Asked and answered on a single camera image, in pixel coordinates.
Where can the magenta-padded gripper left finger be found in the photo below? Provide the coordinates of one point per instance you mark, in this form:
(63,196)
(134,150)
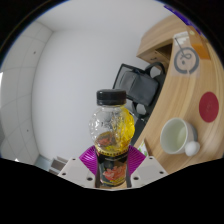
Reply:
(75,170)

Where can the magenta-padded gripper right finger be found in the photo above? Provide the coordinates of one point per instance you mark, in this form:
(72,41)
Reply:
(148,170)

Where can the clear bottle with black cap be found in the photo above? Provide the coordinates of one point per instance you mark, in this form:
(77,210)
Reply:
(111,133)

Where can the white mug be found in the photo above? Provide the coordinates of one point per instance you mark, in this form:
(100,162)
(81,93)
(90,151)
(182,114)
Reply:
(175,136)

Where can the wooden side desk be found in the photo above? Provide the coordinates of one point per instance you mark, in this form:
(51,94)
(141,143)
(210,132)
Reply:
(156,40)

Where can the orange cardboard box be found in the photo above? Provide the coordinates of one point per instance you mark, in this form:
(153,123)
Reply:
(201,50)

